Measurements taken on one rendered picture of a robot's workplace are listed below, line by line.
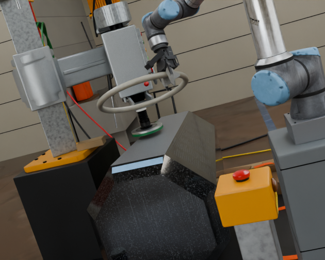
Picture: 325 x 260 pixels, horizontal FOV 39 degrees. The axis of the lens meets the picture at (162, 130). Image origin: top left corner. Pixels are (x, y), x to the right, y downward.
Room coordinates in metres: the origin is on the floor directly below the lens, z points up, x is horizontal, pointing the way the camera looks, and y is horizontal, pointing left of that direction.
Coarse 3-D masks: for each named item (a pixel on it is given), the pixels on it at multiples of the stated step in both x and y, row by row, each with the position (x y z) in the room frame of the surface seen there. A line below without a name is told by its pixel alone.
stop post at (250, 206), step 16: (224, 176) 1.02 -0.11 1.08; (256, 176) 0.96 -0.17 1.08; (224, 192) 0.93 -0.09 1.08; (240, 192) 0.91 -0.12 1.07; (256, 192) 0.90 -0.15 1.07; (272, 192) 0.91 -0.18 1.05; (224, 208) 0.92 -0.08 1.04; (240, 208) 0.92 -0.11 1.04; (256, 208) 0.91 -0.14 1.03; (272, 208) 0.90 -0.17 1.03; (224, 224) 0.93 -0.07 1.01; (240, 224) 0.92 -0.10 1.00; (256, 224) 0.93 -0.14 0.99; (272, 224) 0.95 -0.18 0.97; (240, 240) 0.94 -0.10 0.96; (256, 240) 0.93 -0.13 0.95; (272, 240) 0.92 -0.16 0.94; (256, 256) 0.93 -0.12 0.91; (272, 256) 0.92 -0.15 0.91
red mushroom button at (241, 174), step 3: (237, 171) 0.97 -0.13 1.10; (240, 171) 0.97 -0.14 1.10; (243, 171) 0.96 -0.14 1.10; (246, 171) 0.96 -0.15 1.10; (249, 171) 0.96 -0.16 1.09; (234, 174) 0.97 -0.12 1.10; (237, 174) 0.96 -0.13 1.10; (240, 174) 0.96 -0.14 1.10; (243, 174) 0.95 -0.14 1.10; (246, 174) 0.95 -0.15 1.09; (249, 174) 0.96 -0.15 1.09; (234, 177) 0.96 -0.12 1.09; (237, 177) 0.95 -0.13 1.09; (240, 177) 0.95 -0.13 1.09; (243, 177) 0.95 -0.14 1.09; (246, 177) 0.95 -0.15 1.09
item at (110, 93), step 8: (160, 72) 2.18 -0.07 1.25; (136, 80) 2.14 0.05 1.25; (144, 80) 2.15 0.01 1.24; (184, 80) 2.34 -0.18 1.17; (112, 88) 2.19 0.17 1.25; (120, 88) 2.16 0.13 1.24; (176, 88) 2.48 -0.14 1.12; (104, 96) 2.21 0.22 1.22; (160, 96) 2.56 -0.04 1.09; (168, 96) 2.53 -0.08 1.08; (136, 104) 2.57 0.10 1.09; (144, 104) 2.57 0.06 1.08; (152, 104) 2.57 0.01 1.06; (112, 112) 2.48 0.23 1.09; (120, 112) 2.52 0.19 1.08
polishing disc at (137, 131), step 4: (152, 124) 3.06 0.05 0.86; (156, 124) 3.02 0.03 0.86; (160, 124) 2.98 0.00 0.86; (136, 128) 3.08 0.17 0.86; (148, 128) 2.97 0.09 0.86; (152, 128) 2.93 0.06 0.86; (156, 128) 2.94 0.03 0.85; (132, 132) 3.00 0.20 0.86; (136, 132) 2.96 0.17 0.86; (140, 132) 2.93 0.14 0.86; (144, 132) 2.92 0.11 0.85
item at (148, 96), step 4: (144, 92) 2.96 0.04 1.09; (148, 92) 3.22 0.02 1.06; (128, 96) 2.99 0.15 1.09; (148, 96) 2.75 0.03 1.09; (152, 96) 2.58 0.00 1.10; (128, 100) 3.00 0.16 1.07; (132, 100) 2.70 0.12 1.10; (144, 100) 2.91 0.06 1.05; (148, 100) 2.84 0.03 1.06; (132, 104) 2.60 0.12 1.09; (140, 108) 2.57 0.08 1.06
